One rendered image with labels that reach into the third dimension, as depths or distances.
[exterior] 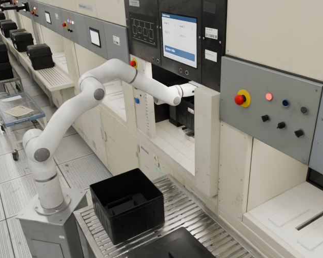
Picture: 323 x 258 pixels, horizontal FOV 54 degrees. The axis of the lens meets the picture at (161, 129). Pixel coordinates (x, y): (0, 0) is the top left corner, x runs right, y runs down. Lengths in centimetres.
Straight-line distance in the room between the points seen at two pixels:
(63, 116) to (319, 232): 124
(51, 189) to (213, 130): 89
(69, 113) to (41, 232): 66
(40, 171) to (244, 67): 109
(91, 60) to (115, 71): 180
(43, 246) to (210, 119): 114
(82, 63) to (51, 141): 189
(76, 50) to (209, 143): 221
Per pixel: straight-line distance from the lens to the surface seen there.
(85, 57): 340
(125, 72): 166
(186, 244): 140
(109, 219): 146
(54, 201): 181
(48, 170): 171
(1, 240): 299
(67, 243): 185
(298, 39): 108
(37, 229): 187
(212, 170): 152
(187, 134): 208
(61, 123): 162
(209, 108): 136
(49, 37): 484
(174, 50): 160
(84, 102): 158
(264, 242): 151
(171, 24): 158
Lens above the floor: 189
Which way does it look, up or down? 27 degrees down
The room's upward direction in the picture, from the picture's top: 3 degrees counter-clockwise
